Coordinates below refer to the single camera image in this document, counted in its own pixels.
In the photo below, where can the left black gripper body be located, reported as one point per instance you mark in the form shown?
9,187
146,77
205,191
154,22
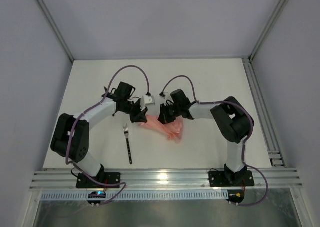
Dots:
139,115

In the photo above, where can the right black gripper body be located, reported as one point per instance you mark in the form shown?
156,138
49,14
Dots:
164,115

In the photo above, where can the pink satin napkin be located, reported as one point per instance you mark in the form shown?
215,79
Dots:
172,131

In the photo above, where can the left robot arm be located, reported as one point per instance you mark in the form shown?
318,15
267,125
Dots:
71,137

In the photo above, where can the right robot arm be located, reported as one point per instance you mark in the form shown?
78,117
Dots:
232,120

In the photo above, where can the black knife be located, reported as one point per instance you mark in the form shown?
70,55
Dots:
106,89

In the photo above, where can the left controller board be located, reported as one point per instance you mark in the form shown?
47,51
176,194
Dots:
96,197

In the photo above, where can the controller board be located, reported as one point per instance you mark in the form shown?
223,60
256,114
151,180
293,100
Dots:
96,197
235,197

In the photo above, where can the right controller board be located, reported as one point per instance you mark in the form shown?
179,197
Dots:
235,197

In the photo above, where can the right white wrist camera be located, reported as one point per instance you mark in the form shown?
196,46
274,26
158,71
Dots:
165,98

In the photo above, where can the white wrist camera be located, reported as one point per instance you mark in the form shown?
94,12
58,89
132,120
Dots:
165,98
146,101

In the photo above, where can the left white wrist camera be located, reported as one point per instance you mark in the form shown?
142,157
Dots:
146,101

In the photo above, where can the silver fork black handle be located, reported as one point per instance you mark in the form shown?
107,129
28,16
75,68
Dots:
126,134

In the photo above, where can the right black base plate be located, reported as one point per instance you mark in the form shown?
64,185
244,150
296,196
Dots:
228,178

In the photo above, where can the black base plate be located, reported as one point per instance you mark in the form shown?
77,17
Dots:
108,178
228,178

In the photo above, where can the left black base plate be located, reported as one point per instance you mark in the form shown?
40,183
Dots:
108,178

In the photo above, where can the grey slotted cable duct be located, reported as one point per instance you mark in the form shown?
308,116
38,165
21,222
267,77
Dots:
135,195

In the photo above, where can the aluminium front rail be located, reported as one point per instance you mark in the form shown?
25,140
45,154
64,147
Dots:
160,179

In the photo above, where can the aluminium rail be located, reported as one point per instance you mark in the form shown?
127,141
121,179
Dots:
160,179
269,134

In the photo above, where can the right side aluminium rail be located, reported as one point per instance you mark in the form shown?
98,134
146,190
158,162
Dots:
269,134

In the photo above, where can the left corner frame post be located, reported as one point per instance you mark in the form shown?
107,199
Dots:
55,29

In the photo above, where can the corner frame post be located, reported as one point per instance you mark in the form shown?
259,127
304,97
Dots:
271,22
55,29

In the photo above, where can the right corner frame post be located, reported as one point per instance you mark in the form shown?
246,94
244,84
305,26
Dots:
271,22

